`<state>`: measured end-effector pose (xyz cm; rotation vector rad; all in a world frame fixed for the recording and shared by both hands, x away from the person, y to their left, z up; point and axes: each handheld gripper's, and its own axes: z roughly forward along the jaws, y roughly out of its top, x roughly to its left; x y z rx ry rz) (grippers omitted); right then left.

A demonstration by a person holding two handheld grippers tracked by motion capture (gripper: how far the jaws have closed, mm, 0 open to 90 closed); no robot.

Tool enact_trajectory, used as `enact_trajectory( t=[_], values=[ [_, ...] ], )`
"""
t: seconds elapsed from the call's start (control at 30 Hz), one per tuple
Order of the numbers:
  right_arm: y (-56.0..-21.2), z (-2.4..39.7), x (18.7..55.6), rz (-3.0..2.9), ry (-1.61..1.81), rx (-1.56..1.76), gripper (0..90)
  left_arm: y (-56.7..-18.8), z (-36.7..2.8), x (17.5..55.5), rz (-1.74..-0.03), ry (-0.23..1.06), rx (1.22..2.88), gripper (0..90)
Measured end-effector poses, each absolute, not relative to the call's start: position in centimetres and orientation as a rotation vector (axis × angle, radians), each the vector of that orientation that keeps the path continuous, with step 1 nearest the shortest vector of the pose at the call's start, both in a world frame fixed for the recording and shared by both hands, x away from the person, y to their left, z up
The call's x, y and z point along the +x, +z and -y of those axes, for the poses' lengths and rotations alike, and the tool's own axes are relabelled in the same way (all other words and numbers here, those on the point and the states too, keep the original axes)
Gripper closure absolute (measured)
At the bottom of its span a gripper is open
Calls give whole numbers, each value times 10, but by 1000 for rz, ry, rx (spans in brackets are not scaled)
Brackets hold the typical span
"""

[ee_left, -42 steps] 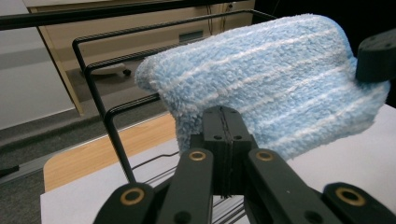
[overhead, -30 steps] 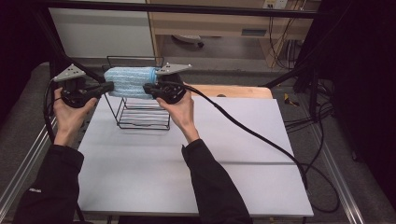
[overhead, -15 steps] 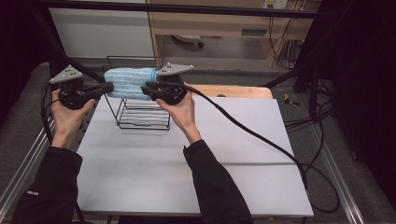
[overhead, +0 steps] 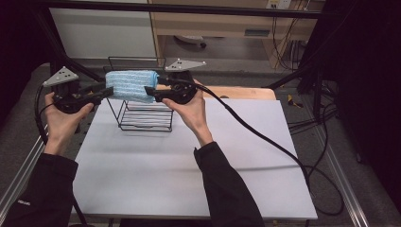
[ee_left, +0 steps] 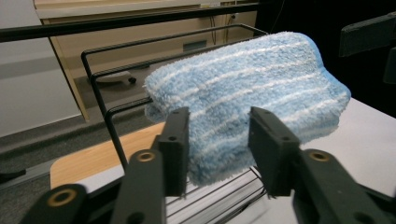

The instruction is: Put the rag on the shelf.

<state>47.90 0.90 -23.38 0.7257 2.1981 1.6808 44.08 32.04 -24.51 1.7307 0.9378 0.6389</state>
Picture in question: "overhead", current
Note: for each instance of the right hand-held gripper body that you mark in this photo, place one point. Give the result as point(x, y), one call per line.
point(183, 93)

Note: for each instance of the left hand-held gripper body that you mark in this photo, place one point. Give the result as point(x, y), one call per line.
point(67, 99)

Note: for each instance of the blue striped cloth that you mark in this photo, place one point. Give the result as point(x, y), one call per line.
point(130, 85)

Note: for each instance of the person's right hand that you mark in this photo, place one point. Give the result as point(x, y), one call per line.
point(194, 116)

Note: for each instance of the person's left hand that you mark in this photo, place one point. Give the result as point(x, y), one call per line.
point(61, 126)

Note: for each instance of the white cabinet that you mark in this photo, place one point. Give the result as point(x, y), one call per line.
point(101, 34)

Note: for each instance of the wooden table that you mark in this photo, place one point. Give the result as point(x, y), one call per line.
point(246, 92)

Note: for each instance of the white table board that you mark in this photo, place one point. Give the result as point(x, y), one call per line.
point(151, 170)

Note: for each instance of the light wooden desk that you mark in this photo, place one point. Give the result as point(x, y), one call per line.
point(220, 25)

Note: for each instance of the yellow black tape strip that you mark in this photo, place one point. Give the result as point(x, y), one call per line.
point(293, 102)

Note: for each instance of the white power strip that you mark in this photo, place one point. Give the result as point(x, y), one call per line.
point(279, 3)

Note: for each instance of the black curtain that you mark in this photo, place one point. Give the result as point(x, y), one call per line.
point(372, 78)

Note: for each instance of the black metal frame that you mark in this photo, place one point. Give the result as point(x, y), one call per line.
point(189, 8)

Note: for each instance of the aluminium rail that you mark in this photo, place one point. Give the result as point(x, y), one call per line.
point(19, 179)
point(343, 186)

